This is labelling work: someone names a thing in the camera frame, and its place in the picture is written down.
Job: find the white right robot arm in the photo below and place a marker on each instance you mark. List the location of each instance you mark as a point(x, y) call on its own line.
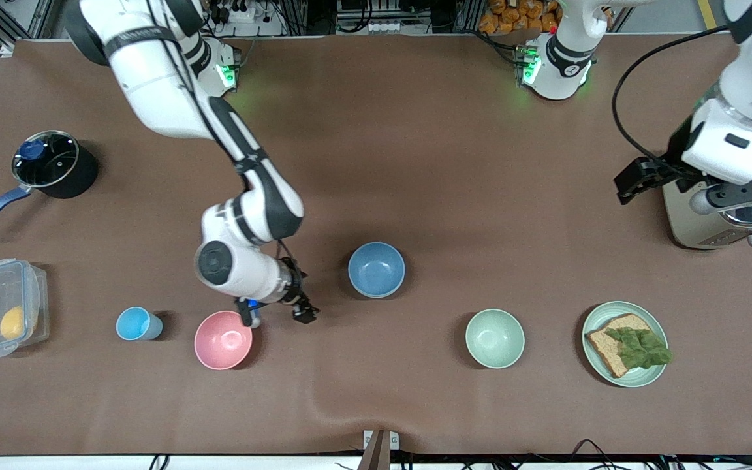
point(147, 78)

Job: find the blue bowl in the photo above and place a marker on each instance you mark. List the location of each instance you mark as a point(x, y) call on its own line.
point(376, 271)

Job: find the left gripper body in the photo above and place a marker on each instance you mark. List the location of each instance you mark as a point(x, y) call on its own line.
point(675, 151)

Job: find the glass lid blue knob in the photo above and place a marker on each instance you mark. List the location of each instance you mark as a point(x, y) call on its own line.
point(49, 163)

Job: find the orange snack packets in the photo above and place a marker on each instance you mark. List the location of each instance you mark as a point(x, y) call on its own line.
point(513, 16)

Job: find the yellow lemon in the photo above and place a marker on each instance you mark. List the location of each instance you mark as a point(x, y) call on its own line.
point(12, 323)

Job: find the green lettuce leaf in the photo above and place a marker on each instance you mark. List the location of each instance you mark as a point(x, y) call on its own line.
point(640, 349)

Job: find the white power strip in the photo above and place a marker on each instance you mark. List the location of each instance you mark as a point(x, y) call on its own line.
point(239, 13)

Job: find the blue cup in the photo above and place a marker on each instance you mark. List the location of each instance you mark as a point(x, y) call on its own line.
point(133, 324)

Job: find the grey metal bracket mount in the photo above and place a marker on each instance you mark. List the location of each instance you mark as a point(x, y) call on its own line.
point(376, 444)

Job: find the beige chrome toaster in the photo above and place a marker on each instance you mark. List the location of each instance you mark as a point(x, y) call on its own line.
point(683, 225)

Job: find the light green bowl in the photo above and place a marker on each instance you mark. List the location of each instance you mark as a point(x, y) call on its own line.
point(495, 339)

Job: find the light green plate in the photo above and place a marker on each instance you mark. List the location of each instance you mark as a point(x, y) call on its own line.
point(634, 380)

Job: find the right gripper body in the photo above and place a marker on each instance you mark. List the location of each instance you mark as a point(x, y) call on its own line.
point(292, 285)

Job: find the brown bread slice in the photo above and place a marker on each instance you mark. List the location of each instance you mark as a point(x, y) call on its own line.
point(601, 349)

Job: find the pink bowl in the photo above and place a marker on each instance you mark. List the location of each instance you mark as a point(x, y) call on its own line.
point(222, 343)

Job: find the brown table cloth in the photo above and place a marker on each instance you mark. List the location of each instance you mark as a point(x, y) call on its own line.
point(448, 163)

